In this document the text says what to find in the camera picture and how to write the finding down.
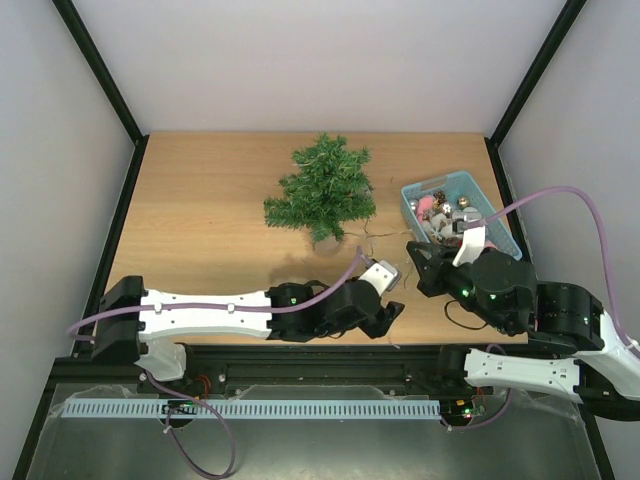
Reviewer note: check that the light blue cable duct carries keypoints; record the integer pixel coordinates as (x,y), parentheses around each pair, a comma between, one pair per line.
(101,408)

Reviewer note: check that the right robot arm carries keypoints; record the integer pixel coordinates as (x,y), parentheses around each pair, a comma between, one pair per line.
(577,353)

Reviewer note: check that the light blue plastic basket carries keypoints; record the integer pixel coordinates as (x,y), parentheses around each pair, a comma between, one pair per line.
(437,228)

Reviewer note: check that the small green christmas tree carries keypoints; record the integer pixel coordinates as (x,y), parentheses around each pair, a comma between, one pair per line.
(330,189)

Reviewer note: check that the pink fluffy ornament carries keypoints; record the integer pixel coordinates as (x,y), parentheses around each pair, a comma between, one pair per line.
(424,207)

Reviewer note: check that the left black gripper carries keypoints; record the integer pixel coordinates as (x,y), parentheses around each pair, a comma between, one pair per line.
(378,327)

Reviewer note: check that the clear string lights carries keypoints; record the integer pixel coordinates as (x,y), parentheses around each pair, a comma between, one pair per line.
(384,237)

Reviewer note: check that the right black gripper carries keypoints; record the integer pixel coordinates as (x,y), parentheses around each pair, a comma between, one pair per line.
(437,270)

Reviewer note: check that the black aluminium frame rail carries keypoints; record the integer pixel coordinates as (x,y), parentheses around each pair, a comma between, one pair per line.
(435,371)

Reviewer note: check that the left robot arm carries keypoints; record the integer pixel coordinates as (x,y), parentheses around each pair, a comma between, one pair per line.
(144,327)

